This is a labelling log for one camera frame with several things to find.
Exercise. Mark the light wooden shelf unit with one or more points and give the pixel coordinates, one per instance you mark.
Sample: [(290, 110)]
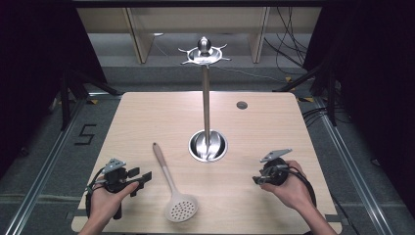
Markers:
[(199, 23)]

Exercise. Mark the aluminium floor rail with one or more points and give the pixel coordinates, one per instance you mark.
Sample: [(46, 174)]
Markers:
[(42, 169), (352, 169)]

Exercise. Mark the person's left hand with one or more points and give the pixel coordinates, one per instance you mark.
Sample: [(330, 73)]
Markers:
[(106, 202)]

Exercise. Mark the black curtain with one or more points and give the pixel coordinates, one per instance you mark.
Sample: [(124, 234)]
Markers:
[(372, 81), (36, 71)]

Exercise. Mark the black tape floor marking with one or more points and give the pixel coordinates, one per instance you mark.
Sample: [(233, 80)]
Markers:
[(85, 134)]

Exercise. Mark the black metal stand legs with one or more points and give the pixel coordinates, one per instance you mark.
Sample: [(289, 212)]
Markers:
[(321, 84), (76, 88)]

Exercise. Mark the steel utensil hanging rack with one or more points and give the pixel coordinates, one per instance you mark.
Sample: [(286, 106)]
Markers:
[(206, 107)]

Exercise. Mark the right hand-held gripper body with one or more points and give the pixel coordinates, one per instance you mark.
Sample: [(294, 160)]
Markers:
[(275, 171)]

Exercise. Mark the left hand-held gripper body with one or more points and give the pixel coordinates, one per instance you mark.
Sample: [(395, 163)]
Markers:
[(114, 176)]

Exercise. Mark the person's right hand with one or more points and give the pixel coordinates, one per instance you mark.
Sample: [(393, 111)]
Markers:
[(293, 192)]

